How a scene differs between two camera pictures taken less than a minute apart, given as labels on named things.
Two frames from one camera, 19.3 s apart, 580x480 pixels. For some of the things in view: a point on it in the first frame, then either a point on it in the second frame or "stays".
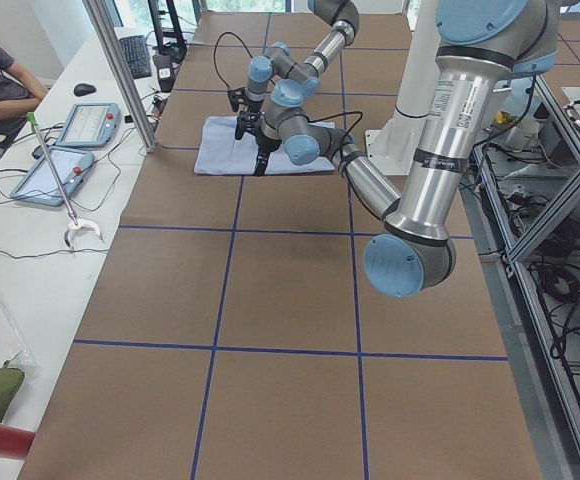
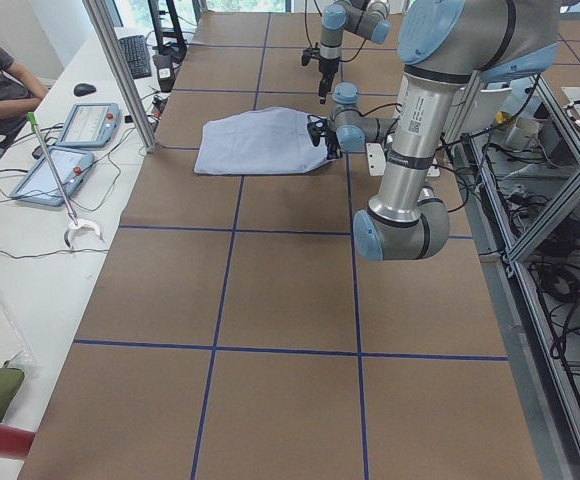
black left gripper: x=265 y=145 -> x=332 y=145
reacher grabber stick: x=74 y=223 stays
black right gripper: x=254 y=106 -> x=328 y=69
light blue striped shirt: x=219 y=152 stays
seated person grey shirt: x=1 y=93 stays
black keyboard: x=136 y=51 stays
